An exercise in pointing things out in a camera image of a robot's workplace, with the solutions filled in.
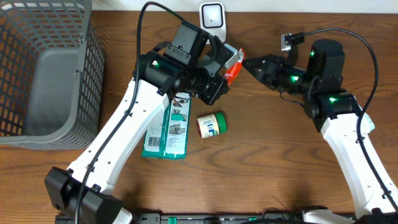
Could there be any red stick packet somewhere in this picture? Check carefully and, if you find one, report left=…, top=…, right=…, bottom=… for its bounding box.
left=224, top=47, right=246, bottom=86

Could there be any green lid jar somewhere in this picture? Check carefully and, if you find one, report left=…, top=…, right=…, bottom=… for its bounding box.
left=196, top=112, right=227, bottom=138

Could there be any green 3M gloves pack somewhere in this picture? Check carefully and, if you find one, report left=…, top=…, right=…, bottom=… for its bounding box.
left=141, top=93, right=192, bottom=160

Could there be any white round tub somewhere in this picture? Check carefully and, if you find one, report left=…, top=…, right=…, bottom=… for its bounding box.
left=360, top=113, right=376, bottom=134

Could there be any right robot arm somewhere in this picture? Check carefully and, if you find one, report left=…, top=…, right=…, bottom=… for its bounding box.
left=243, top=39, right=397, bottom=223

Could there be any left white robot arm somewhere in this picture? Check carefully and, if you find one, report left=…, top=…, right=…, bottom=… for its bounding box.
left=44, top=21, right=238, bottom=224

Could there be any white barcode scanner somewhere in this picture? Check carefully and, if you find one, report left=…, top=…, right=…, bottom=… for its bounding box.
left=199, top=2, right=226, bottom=42

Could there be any grey plastic mesh basket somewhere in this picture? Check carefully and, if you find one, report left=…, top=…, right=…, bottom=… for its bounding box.
left=1, top=0, right=105, bottom=150

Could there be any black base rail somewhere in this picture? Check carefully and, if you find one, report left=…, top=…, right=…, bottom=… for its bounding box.
left=131, top=210, right=300, bottom=224

